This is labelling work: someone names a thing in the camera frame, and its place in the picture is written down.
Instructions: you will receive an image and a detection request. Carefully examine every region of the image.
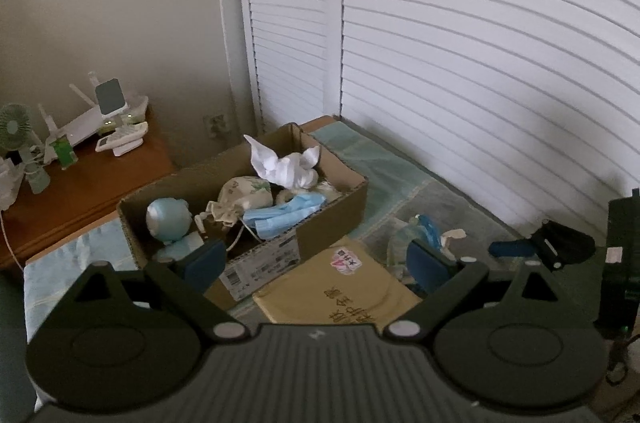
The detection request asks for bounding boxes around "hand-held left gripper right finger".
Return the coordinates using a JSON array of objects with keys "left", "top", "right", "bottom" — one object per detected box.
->
[{"left": 384, "top": 240, "right": 596, "bottom": 345}]

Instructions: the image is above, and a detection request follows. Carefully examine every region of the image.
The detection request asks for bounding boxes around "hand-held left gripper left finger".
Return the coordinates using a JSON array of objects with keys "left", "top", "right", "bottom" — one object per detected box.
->
[{"left": 37, "top": 239, "right": 251, "bottom": 345}]

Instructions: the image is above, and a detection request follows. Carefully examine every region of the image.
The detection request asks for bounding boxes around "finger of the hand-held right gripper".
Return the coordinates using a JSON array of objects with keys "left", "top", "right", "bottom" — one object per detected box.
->
[{"left": 489, "top": 219, "right": 597, "bottom": 271}]

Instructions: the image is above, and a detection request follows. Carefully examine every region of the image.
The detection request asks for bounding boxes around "clear plastic bag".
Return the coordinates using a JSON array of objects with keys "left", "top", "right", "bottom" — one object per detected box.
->
[{"left": 387, "top": 214, "right": 468, "bottom": 284}]

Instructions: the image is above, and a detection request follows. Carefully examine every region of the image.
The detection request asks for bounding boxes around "round blue plush toy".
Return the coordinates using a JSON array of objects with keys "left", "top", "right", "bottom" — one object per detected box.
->
[{"left": 146, "top": 198, "right": 206, "bottom": 261}]

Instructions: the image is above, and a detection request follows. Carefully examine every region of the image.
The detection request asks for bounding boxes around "cream drawstring pouch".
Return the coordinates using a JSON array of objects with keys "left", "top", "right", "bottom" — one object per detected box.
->
[{"left": 206, "top": 177, "right": 275, "bottom": 229}]

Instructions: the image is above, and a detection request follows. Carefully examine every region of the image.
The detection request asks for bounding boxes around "blue face mask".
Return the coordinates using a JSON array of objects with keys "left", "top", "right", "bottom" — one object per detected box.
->
[{"left": 241, "top": 194, "right": 328, "bottom": 241}]

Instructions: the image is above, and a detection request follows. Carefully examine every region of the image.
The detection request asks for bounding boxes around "cardboard box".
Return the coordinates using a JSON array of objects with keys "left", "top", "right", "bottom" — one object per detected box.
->
[{"left": 117, "top": 123, "right": 370, "bottom": 304}]

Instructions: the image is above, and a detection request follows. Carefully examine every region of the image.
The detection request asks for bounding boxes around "white cloth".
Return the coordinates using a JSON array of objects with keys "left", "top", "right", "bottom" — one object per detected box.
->
[{"left": 243, "top": 134, "right": 321, "bottom": 190}]

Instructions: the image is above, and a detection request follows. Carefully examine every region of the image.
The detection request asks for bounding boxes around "grey green checked blanket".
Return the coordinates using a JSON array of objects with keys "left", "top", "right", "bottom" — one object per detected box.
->
[{"left": 22, "top": 116, "right": 640, "bottom": 423}]

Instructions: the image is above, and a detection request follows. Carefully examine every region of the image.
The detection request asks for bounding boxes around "brown paper envelope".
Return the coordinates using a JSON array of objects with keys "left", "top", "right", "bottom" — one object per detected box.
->
[{"left": 251, "top": 237, "right": 425, "bottom": 324}]

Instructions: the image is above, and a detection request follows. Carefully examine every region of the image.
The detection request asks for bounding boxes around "wooden nightstand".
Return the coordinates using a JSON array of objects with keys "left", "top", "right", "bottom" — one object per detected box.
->
[{"left": 0, "top": 96, "right": 177, "bottom": 271}]

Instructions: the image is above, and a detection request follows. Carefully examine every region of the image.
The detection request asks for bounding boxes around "white desk phone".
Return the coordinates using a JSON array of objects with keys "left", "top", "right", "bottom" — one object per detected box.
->
[{"left": 95, "top": 122, "right": 149, "bottom": 157}]

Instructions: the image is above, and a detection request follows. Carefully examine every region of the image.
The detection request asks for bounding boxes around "small green bottle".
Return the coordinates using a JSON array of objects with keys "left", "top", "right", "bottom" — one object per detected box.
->
[{"left": 54, "top": 137, "right": 78, "bottom": 170}]

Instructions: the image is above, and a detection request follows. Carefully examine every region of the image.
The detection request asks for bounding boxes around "white router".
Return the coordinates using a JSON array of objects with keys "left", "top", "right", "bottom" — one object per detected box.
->
[{"left": 37, "top": 70, "right": 151, "bottom": 164}]

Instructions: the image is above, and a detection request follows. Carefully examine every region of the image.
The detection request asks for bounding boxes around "white device with grey panel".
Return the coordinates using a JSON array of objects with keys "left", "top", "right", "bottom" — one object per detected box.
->
[{"left": 94, "top": 78, "right": 126, "bottom": 119}]

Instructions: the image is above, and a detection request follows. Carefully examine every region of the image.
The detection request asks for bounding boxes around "white louvered door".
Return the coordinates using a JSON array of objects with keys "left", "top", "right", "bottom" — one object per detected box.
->
[
  {"left": 341, "top": 0, "right": 640, "bottom": 244},
  {"left": 235, "top": 0, "right": 346, "bottom": 136}
]

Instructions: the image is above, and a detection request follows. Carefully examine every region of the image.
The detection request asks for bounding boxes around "small green desk fan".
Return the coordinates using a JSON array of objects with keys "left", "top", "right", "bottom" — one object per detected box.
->
[{"left": 0, "top": 103, "right": 51, "bottom": 195}]

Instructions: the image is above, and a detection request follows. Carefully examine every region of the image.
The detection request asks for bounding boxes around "wall outlet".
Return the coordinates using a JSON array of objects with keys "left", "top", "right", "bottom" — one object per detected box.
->
[{"left": 202, "top": 113, "right": 228, "bottom": 139}]

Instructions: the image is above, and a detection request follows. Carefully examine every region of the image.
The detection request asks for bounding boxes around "white charger with cable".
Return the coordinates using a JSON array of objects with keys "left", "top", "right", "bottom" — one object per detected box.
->
[{"left": 0, "top": 158, "right": 26, "bottom": 269}]

